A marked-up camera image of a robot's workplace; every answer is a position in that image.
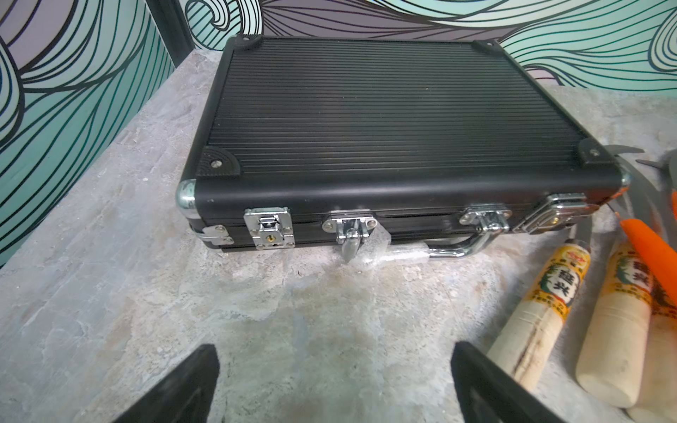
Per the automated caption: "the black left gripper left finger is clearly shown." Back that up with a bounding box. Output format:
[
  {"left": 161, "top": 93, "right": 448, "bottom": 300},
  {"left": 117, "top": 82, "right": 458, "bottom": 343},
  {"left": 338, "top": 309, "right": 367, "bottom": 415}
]
[{"left": 115, "top": 344, "right": 220, "bottom": 423}]

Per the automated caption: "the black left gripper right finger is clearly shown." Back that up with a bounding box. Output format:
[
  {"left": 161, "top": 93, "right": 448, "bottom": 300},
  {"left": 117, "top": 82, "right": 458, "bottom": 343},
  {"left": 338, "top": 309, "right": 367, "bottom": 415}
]
[{"left": 451, "top": 341, "right": 563, "bottom": 423}]

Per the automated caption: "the black ribbed storage case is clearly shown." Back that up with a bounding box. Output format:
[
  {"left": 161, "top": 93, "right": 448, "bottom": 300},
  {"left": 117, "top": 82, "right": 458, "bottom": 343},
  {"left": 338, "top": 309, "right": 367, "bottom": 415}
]
[{"left": 176, "top": 35, "right": 629, "bottom": 258}]

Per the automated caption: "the wooden handle sickle with label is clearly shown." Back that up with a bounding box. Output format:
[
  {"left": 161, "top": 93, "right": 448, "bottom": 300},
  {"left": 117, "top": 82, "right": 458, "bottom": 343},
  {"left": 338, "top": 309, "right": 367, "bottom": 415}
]
[{"left": 487, "top": 218, "right": 592, "bottom": 391}]

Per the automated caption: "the orange handle sickle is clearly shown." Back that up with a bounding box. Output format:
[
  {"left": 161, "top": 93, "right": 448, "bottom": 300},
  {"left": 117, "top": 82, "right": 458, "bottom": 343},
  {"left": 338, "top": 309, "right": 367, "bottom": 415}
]
[{"left": 608, "top": 156, "right": 676, "bottom": 301}]

